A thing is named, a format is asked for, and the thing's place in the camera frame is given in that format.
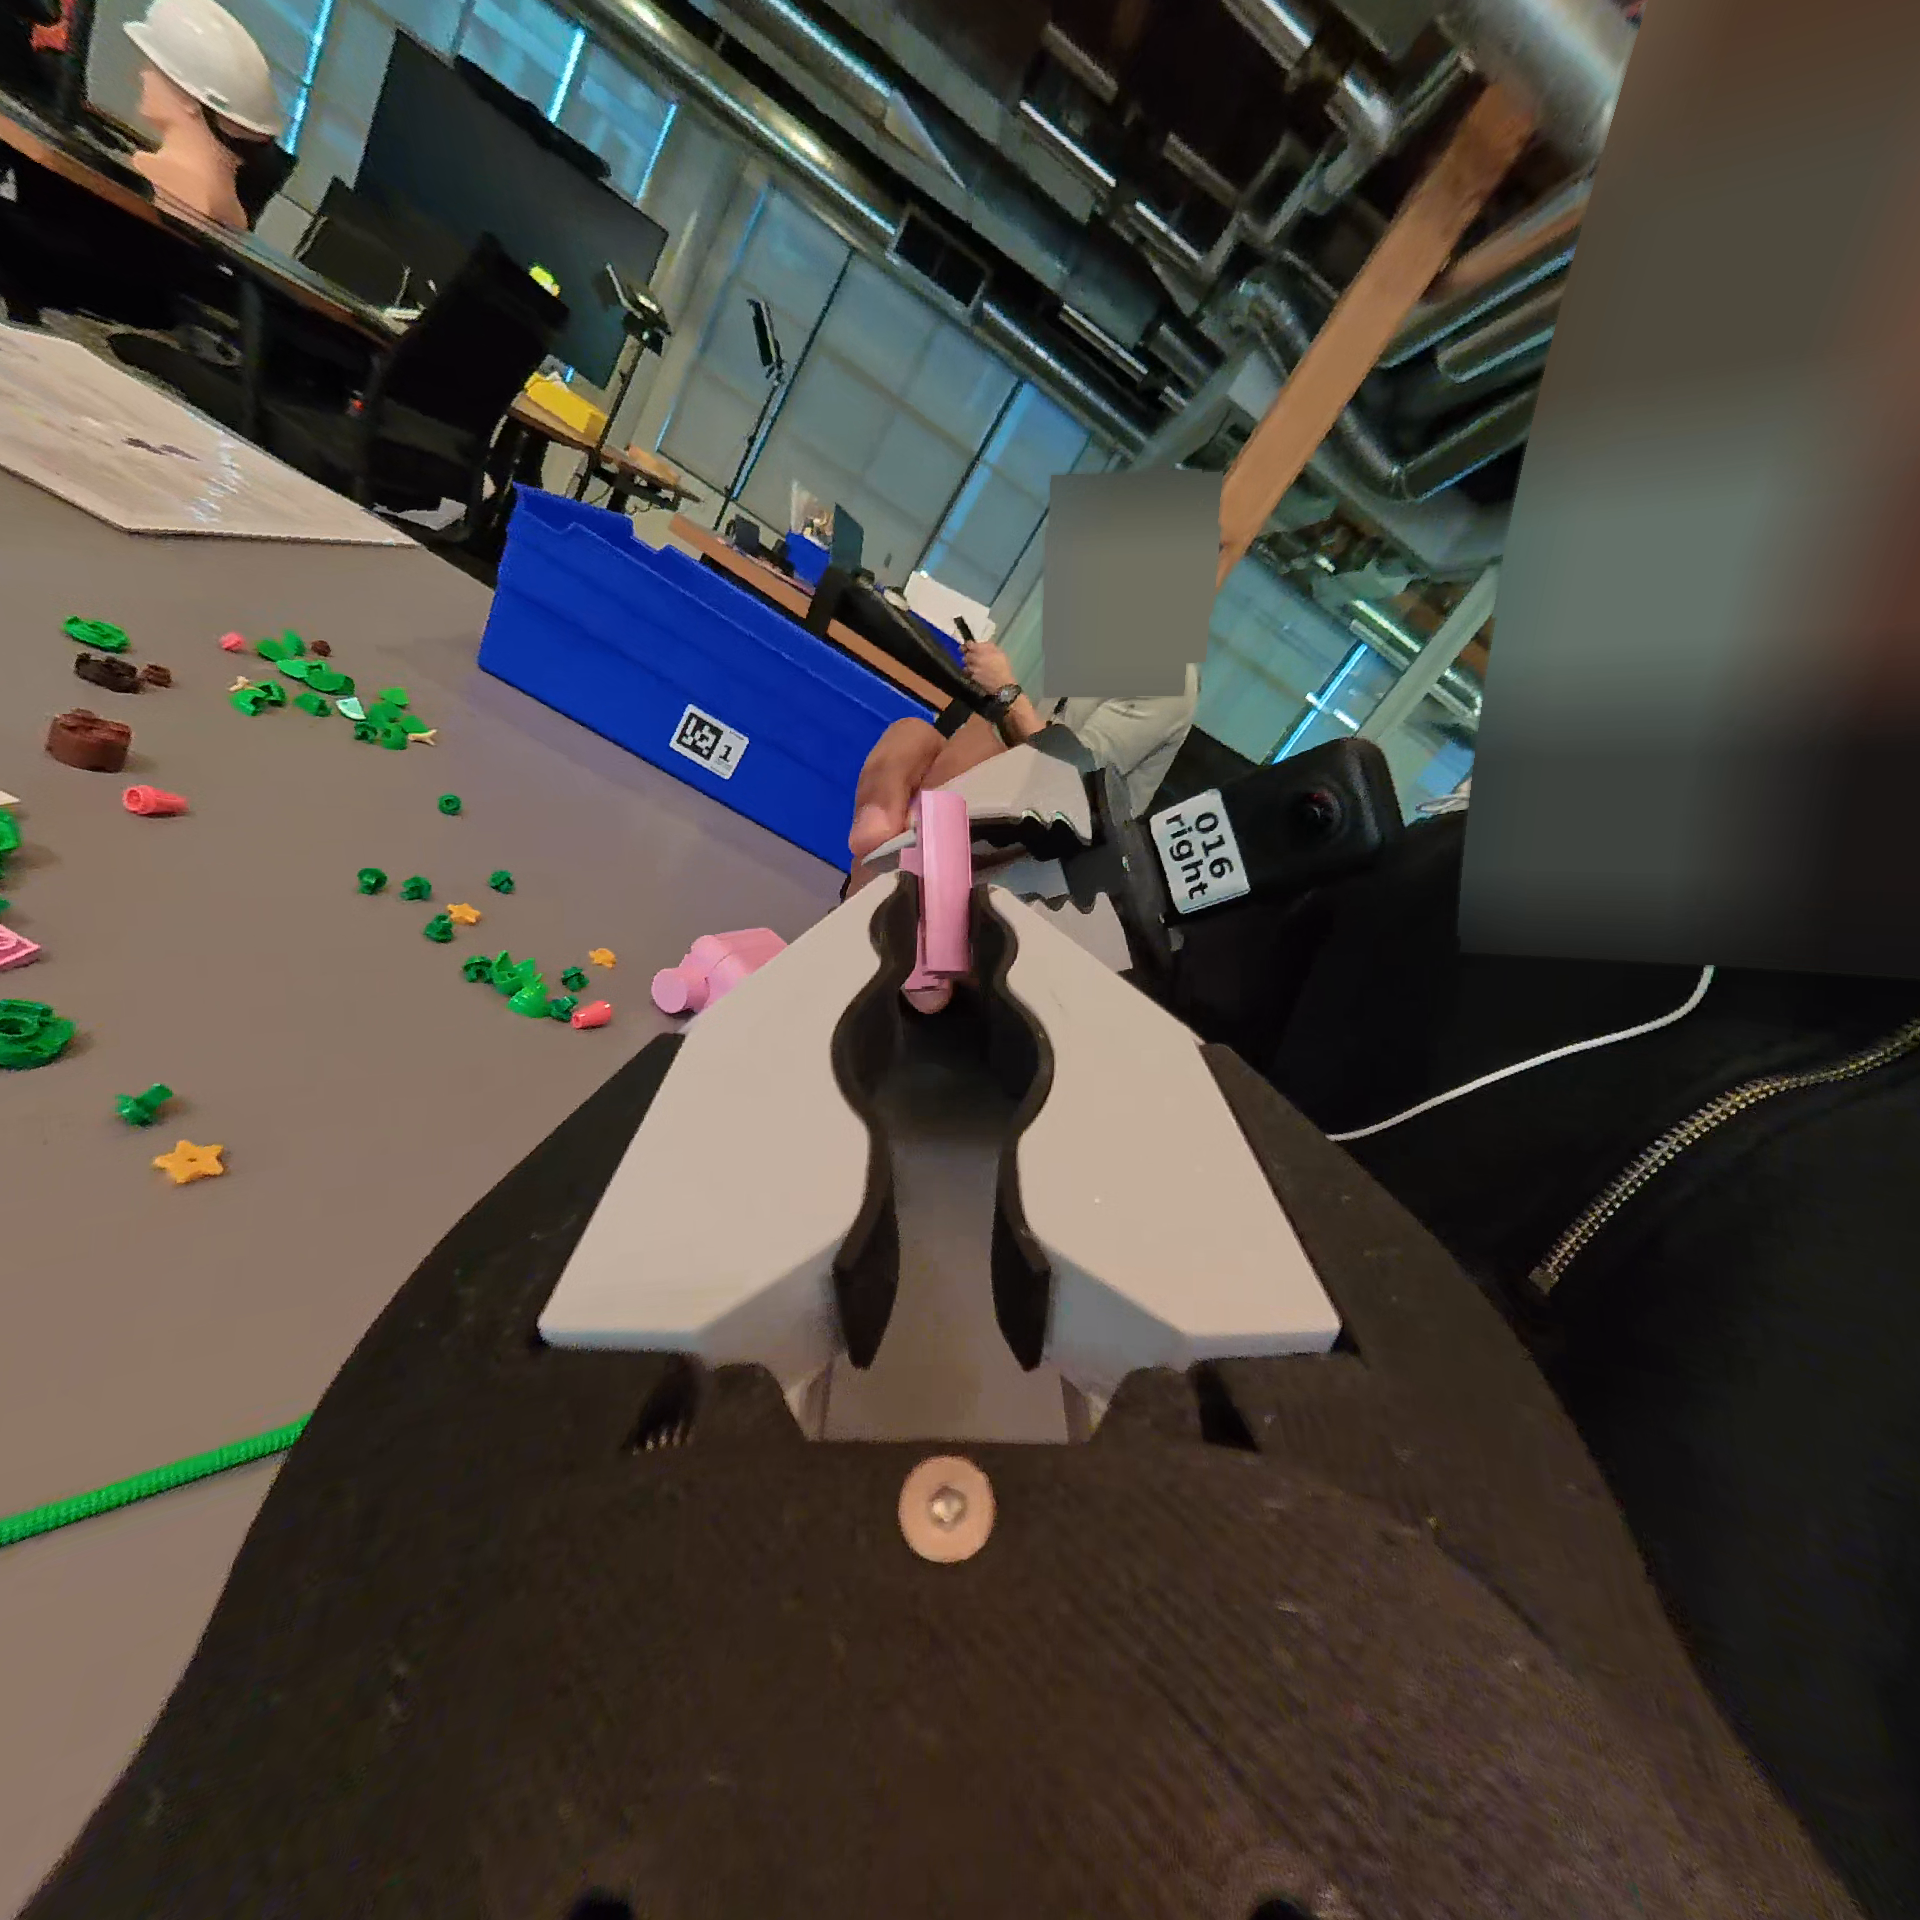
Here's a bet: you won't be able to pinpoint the large black monitor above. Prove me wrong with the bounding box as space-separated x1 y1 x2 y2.
350 29 673 387

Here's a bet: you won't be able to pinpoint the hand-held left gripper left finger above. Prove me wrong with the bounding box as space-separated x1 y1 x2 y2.
539 871 916 1372

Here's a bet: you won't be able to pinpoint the black light stand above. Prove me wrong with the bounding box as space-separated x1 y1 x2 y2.
723 298 787 510
602 262 673 496

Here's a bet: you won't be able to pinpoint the scattered small green clips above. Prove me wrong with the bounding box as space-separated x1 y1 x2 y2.
115 786 593 1128

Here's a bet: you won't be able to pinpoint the thin white cable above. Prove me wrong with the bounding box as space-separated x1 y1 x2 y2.
1326 968 1716 1144

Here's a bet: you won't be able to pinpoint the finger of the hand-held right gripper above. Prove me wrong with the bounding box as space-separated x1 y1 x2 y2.
858 742 1105 865
983 859 1138 978

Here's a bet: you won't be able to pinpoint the pink brick block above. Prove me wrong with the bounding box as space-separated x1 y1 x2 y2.
901 786 978 993

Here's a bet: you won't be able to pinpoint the wooden top office desk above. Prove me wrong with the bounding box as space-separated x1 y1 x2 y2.
512 397 699 519
0 103 408 408
669 516 978 704

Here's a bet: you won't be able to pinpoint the pink brick animal body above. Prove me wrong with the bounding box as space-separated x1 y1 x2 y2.
652 927 787 1021

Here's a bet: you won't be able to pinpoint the person's black jacket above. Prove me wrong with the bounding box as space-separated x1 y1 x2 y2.
1274 809 1920 1920

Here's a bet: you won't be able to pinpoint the paper instruction sheet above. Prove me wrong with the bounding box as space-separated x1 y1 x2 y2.
0 320 415 539

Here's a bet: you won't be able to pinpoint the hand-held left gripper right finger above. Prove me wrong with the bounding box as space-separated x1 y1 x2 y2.
978 881 1344 1372

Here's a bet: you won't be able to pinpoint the black office chair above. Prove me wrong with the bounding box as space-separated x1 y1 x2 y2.
358 232 571 519

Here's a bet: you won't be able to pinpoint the person's right hand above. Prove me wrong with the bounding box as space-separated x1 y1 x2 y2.
848 714 950 861

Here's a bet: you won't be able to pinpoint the blue plastic bin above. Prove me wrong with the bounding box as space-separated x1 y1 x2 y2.
478 480 937 871

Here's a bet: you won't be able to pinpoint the green flexible rod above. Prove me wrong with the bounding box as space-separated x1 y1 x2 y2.
0 1412 314 1551

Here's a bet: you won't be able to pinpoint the pile of green leaf pieces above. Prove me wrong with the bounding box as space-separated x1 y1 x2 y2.
228 631 442 752

